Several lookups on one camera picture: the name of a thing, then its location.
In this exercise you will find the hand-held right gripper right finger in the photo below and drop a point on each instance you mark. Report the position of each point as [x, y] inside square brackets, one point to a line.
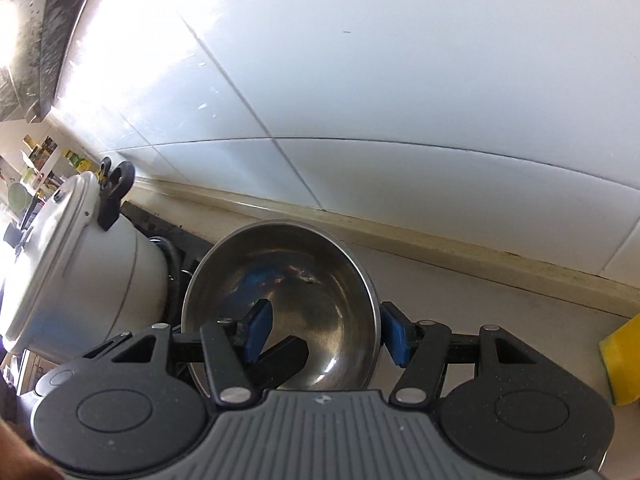
[395, 335]

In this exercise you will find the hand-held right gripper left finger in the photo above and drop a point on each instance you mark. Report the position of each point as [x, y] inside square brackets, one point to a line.
[257, 330]

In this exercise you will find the stainless steel bowl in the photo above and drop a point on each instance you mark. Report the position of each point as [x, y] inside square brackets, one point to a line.
[310, 260]

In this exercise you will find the person's left forearm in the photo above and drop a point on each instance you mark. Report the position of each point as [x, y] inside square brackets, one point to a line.
[20, 450]

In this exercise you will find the black gas stove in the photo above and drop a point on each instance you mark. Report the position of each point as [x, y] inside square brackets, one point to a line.
[150, 222]

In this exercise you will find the silver pressure cooker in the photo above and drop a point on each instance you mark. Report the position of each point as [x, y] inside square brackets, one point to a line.
[75, 270]

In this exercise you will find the yellow sponge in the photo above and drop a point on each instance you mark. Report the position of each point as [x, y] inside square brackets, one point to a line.
[625, 360]

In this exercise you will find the pale green bowl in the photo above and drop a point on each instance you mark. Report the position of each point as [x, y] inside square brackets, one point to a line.
[17, 197]

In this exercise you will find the group of seasoning bottles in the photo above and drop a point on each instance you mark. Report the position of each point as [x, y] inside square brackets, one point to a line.
[45, 152]

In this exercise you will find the black range hood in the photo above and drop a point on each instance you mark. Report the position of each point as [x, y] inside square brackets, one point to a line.
[50, 35]

